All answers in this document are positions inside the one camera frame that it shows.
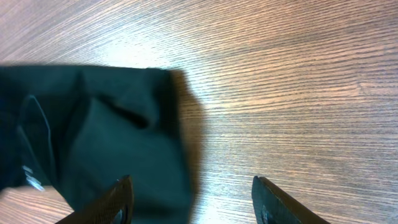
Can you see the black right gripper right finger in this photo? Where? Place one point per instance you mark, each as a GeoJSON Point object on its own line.
{"type": "Point", "coordinates": [272, 205]}

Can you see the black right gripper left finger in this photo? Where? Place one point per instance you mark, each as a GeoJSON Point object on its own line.
{"type": "Point", "coordinates": [113, 207]}

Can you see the dark teal t-shirt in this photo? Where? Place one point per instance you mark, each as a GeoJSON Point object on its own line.
{"type": "Point", "coordinates": [81, 128]}

